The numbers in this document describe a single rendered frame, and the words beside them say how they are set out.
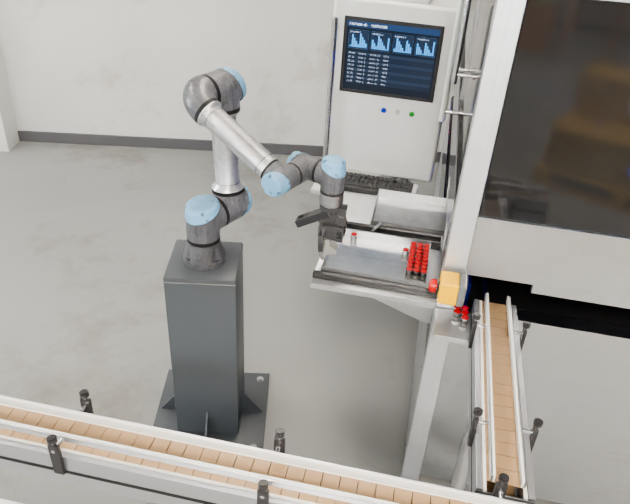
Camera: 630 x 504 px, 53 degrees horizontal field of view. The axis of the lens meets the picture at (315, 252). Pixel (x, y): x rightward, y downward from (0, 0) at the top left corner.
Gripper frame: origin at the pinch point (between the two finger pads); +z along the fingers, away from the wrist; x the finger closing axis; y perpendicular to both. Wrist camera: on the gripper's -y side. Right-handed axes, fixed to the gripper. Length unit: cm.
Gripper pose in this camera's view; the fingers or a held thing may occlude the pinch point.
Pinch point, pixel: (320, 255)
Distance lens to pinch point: 209.2
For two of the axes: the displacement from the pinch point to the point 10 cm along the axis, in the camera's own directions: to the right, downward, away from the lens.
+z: -0.5, 8.3, 5.5
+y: 9.8, 1.6, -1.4
